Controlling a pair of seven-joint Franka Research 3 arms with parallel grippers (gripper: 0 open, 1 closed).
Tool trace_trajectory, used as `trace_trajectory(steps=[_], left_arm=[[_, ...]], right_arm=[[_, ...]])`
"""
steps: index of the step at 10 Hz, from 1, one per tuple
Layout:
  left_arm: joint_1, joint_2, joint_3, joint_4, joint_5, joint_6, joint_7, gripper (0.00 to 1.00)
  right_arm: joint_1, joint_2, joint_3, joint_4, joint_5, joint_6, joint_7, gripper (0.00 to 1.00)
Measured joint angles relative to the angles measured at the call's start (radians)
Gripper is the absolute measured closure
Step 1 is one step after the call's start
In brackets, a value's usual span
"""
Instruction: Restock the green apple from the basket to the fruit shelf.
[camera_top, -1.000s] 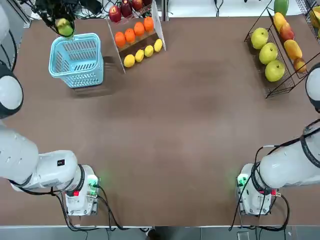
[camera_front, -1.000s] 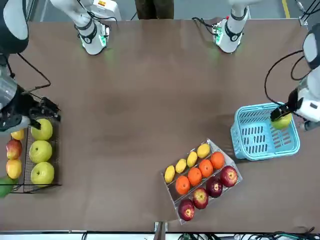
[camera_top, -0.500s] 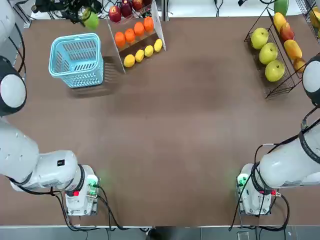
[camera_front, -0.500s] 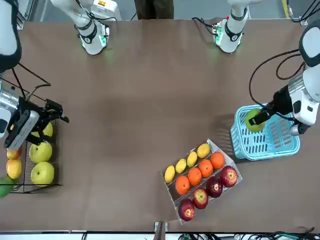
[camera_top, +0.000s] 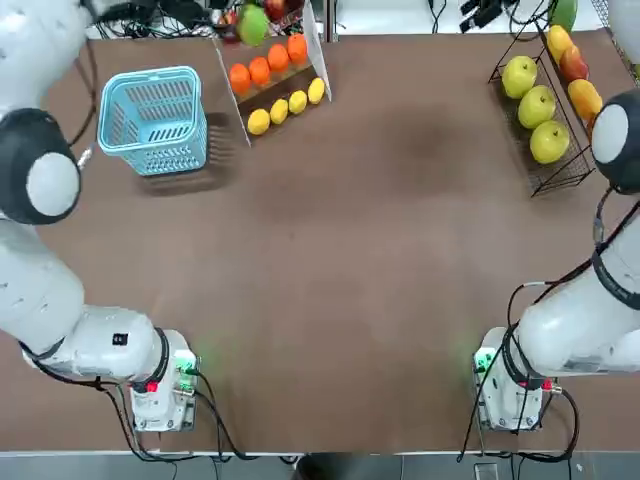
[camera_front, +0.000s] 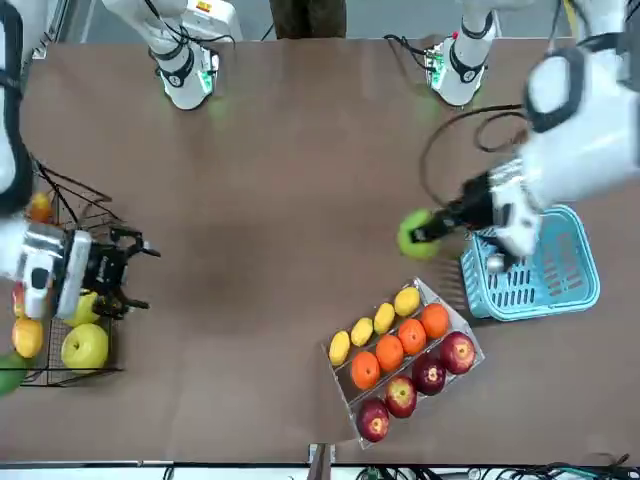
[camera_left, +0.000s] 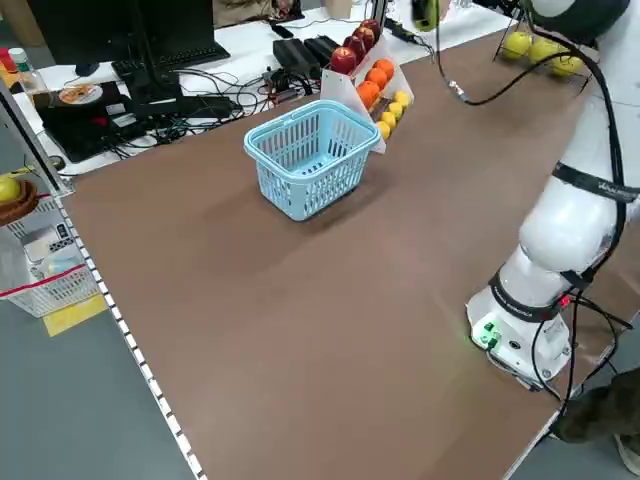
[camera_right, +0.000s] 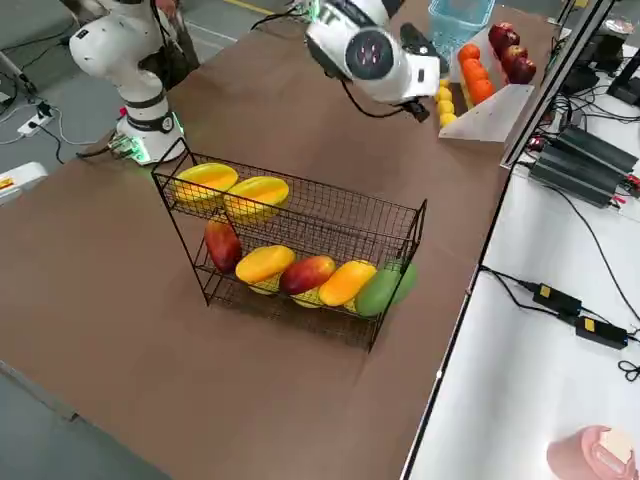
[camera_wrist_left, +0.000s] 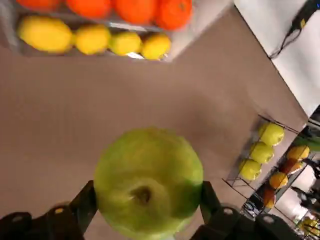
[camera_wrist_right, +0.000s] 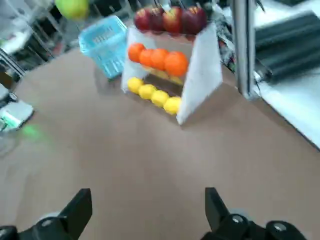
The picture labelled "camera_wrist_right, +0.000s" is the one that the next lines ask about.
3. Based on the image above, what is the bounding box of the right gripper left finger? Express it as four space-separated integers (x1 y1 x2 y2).
0 188 93 240

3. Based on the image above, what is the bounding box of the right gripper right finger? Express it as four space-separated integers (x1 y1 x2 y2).
199 187 307 240

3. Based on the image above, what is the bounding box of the yellow-green apple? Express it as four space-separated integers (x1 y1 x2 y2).
54 0 90 21

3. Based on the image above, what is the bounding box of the clear acrylic tiered fruit shelf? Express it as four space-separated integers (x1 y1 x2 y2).
121 7 224 125

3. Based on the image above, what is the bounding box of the light blue plastic basket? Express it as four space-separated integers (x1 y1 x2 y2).
78 15 128 81

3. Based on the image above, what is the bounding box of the red apple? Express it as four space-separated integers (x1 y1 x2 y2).
149 7 167 32
181 6 208 35
134 8 153 31
162 6 184 33

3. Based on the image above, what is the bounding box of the yellow lemon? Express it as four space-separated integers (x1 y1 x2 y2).
127 77 145 95
163 96 183 116
137 84 158 101
150 89 170 108

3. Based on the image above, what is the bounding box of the orange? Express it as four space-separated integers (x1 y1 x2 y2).
139 48 156 68
128 42 146 63
164 51 189 77
150 48 170 71

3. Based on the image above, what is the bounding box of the black power supply box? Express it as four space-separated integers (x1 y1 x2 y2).
254 11 320 62
262 47 320 85

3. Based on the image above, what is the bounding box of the aluminium frame post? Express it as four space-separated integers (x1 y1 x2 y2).
229 0 260 101

